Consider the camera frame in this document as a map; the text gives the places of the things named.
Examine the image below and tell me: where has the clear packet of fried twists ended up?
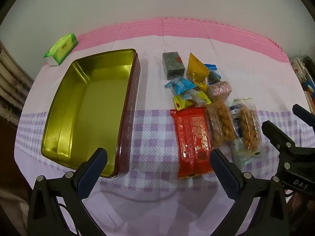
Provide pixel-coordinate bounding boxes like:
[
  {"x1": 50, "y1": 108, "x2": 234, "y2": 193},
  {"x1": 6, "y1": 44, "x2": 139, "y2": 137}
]
[
  {"x1": 206, "y1": 98, "x2": 235, "y2": 148},
  {"x1": 239, "y1": 103, "x2": 262, "y2": 156}
]

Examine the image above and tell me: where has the clear brown sweet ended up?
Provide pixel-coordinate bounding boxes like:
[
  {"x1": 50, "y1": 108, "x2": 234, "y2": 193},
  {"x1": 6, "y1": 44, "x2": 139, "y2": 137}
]
[{"x1": 186, "y1": 90, "x2": 212, "y2": 107}]

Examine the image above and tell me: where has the pink cake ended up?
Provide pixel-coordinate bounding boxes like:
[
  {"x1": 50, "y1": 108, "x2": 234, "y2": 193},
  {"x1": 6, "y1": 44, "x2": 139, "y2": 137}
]
[{"x1": 207, "y1": 81, "x2": 233, "y2": 101}]

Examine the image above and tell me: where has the gold tin box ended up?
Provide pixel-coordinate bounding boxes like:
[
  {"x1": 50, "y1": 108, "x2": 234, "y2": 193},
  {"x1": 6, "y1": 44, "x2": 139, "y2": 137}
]
[{"x1": 41, "y1": 49, "x2": 141, "y2": 179}]

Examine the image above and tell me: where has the green tissue pack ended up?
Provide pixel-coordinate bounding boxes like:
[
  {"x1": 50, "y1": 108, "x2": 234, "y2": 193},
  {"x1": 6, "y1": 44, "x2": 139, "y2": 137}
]
[{"x1": 44, "y1": 33, "x2": 79, "y2": 66}]

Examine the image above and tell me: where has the pink and purple checked tablecloth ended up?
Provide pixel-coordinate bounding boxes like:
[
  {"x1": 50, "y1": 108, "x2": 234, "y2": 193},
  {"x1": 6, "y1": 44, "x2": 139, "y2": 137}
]
[{"x1": 13, "y1": 17, "x2": 306, "y2": 236}]

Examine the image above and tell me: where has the large yellow snack packet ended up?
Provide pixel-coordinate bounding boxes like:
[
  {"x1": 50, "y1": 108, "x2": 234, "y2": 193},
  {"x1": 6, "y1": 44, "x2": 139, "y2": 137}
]
[{"x1": 186, "y1": 52, "x2": 209, "y2": 92}]

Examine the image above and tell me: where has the small yellow snack packet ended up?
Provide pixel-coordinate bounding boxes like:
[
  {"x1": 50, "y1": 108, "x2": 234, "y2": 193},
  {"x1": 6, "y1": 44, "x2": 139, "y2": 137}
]
[{"x1": 172, "y1": 95, "x2": 195, "y2": 111}]

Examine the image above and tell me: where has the navy and white cracker packet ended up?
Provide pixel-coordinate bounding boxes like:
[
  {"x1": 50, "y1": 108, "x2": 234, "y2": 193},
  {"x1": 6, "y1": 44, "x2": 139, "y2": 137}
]
[{"x1": 228, "y1": 98, "x2": 256, "y2": 165}]

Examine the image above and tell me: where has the beige patterned curtain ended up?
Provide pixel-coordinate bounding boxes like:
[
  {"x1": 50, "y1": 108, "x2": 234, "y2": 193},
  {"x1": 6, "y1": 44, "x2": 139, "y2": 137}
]
[{"x1": 0, "y1": 39, "x2": 35, "y2": 128}]

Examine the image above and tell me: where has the small light blue snack packet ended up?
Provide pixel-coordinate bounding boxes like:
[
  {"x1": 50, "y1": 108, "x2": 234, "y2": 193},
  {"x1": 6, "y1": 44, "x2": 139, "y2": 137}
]
[{"x1": 164, "y1": 77, "x2": 197, "y2": 96}]

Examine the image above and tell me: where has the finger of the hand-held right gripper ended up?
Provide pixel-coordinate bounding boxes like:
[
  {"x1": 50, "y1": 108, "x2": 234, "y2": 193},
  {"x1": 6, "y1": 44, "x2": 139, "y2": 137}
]
[
  {"x1": 261, "y1": 120, "x2": 296, "y2": 175},
  {"x1": 292, "y1": 104, "x2": 315, "y2": 128}
]

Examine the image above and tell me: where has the dark candy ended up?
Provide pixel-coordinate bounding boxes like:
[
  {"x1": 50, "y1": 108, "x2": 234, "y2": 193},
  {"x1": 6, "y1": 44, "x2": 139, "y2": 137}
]
[{"x1": 204, "y1": 64, "x2": 222, "y2": 86}]

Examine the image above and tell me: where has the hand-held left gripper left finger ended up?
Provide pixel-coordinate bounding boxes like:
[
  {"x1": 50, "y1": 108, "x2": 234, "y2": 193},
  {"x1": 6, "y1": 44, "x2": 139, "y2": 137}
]
[{"x1": 27, "y1": 148, "x2": 109, "y2": 236}]

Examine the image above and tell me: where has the red snack packet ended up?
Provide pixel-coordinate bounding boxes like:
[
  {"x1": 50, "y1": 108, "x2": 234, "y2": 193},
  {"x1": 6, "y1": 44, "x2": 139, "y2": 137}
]
[{"x1": 170, "y1": 107, "x2": 214, "y2": 179}]

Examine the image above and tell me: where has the printed box with teacup picture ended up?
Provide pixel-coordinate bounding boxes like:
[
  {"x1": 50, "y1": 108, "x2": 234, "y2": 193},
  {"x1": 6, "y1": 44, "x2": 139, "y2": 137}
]
[{"x1": 301, "y1": 79, "x2": 315, "y2": 115}]

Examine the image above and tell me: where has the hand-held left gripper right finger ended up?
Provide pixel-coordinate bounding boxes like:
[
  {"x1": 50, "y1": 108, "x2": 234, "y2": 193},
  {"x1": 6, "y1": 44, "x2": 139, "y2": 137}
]
[{"x1": 209, "y1": 148, "x2": 289, "y2": 236}]

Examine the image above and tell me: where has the dark seaweed snack packet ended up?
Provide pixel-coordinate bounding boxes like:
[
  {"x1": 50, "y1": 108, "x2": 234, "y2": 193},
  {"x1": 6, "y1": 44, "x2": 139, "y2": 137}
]
[{"x1": 162, "y1": 51, "x2": 185, "y2": 80}]

